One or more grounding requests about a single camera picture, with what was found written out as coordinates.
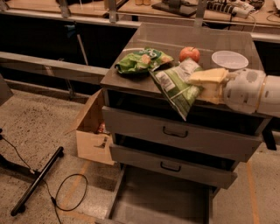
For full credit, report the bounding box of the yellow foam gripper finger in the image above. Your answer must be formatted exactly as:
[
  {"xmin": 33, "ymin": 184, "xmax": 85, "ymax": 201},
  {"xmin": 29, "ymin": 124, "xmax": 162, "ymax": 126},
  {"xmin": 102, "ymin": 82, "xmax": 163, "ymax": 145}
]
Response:
[
  {"xmin": 187, "ymin": 68, "xmax": 237, "ymax": 86},
  {"xmin": 199, "ymin": 83, "xmax": 223, "ymax": 104}
]

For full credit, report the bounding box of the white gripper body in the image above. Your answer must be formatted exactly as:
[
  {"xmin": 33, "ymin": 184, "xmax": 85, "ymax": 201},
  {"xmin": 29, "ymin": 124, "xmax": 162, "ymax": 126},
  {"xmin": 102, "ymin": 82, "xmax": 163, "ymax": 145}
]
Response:
[{"xmin": 223, "ymin": 68, "xmax": 266, "ymax": 114}]

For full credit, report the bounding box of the green jalapeno chip bag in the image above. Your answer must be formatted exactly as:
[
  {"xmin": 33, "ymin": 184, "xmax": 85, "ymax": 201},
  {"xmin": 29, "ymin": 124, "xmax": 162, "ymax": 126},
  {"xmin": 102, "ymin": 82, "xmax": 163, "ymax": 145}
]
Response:
[{"xmin": 150, "ymin": 58, "xmax": 203, "ymax": 121}]

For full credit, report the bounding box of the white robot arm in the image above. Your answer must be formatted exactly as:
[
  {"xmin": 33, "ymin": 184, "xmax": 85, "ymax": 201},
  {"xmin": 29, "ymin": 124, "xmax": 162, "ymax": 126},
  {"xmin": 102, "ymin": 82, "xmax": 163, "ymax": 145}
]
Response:
[{"xmin": 187, "ymin": 68, "xmax": 280, "ymax": 117}]

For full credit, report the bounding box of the top grey drawer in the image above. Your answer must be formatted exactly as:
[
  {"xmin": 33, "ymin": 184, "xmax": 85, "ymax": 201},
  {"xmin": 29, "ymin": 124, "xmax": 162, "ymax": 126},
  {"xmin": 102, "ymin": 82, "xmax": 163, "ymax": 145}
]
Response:
[{"xmin": 102, "ymin": 106, "xmax": 261, "ymax": 162}]

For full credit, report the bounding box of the green snack bag on counter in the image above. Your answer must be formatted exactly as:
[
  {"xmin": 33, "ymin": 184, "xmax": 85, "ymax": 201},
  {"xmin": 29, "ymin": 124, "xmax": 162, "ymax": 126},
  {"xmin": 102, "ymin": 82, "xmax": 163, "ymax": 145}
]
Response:
[{"xmin": 115, "ymin": 47, "xmax": 173, "ymax": 74}]

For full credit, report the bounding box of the middle grey drawer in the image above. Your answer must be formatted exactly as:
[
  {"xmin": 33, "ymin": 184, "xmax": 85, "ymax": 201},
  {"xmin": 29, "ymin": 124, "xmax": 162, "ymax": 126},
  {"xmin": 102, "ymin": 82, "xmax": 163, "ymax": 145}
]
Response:
[{"xmin": 109, "ymin": 143, "xmax": 237, "ymax": 189}]

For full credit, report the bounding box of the grey drawer cabinet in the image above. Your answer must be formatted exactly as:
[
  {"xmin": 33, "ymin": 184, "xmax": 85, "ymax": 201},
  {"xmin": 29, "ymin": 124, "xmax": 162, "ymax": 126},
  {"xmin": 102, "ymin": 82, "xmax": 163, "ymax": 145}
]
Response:
[{"xmin": 101, "ymin": 24, "xmax": 279, "ymax": 224}]

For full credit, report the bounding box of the bottom open grey drawer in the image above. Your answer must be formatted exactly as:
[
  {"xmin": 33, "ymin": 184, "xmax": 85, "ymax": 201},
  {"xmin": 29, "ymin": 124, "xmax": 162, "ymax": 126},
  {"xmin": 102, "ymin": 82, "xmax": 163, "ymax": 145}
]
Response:
[{"xmin": 106, "ymin": 165, "xmax": 214, "ymax": 224}]

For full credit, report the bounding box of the white bowl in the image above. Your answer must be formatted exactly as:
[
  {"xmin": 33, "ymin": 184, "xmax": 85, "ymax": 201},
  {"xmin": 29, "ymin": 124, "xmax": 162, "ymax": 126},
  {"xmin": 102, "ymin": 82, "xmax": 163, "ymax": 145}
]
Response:
[{"xmin": 211, "ymin": 50, "xmax": 249, "ymax": 70}]

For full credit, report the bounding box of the red apple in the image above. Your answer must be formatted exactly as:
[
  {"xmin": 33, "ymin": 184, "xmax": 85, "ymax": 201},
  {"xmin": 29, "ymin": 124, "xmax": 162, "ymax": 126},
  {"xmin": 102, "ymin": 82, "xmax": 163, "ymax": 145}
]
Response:
[{"xmin": 179, "ymin": 46, "xmax": 200, "ymax": 62}]

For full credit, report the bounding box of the white power strip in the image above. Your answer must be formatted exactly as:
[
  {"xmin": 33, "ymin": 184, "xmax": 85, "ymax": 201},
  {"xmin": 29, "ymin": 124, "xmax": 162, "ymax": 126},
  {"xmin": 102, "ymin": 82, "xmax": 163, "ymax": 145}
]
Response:
[{"xmin": 206, "ymin": 0, "xmax": 255, "ymax": 18}]

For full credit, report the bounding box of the cardboard box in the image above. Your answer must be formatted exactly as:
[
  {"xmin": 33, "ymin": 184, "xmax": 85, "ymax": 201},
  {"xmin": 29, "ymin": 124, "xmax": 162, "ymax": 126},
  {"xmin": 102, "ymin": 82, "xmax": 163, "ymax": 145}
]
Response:
[{"xmin": 65, "ymin": 90, "xmax": 115, "ymax": 165}]

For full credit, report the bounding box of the metal railing beam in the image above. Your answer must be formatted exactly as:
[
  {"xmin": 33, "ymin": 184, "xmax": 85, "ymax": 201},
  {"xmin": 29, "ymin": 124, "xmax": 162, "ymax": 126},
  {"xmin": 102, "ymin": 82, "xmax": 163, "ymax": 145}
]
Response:
[{"xmin": 0, "ymin": 52, "xmax": 109, "ymax": 85}]

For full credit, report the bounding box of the black cable on floor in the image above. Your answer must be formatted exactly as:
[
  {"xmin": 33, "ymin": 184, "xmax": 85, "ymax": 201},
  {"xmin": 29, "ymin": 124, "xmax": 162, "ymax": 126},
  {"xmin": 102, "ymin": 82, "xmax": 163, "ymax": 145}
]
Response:
[{"xmin": 0, "ymin": 128, "xmax": 89, "ymax": 224}]

